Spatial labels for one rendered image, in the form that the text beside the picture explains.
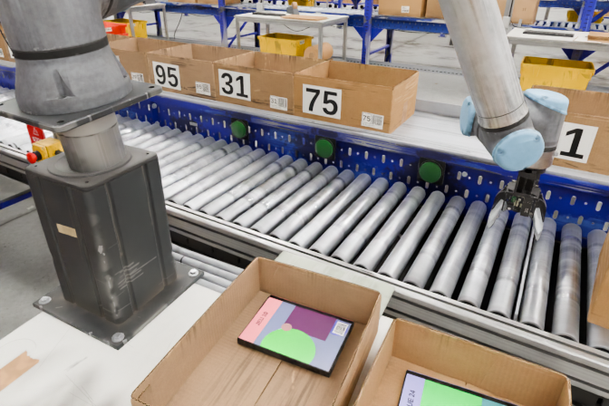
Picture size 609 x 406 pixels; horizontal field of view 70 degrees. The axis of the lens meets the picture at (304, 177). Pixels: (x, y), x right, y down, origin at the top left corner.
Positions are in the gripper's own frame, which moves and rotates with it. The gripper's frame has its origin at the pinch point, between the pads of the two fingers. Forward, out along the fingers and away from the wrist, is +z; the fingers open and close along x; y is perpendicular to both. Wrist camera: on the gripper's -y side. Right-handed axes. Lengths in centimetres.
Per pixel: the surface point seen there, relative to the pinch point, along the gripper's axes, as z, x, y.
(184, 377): 4, -44, 74
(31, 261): 80, -217, 20
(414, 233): 5.4, -23.6, 6.0
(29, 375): 5, -70, 87
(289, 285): 0, -39, 47
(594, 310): 1.9, 18.5, 20.2
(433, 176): -0.1, -26.5, -21.3
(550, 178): -6.6, 5.8, -23.1
